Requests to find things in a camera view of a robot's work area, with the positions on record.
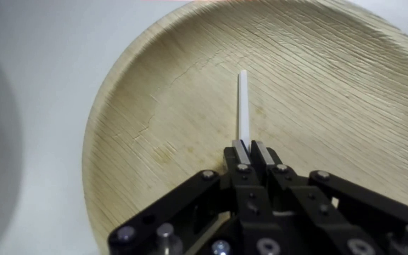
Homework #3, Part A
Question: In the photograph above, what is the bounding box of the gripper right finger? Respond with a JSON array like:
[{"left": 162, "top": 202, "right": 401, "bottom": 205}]
[{"left": 250, "top": 140, "right": 408, "bottom": 255}]

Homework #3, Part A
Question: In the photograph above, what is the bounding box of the palm leaf plate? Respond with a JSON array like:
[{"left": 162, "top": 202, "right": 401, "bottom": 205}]
[{"left": 82, "top": 0, "right": 408, "bottom": 255}]

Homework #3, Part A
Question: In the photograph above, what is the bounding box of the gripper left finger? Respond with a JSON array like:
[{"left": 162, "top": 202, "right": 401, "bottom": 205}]
[{"left": 107, "top": 139, "right": 285, "bottom": 255}]

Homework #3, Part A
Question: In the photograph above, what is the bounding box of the white plastic stick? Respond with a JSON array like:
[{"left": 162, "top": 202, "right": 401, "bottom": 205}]
[{"left": 238, "top": 70, "right": 251, "bottom": 151}]

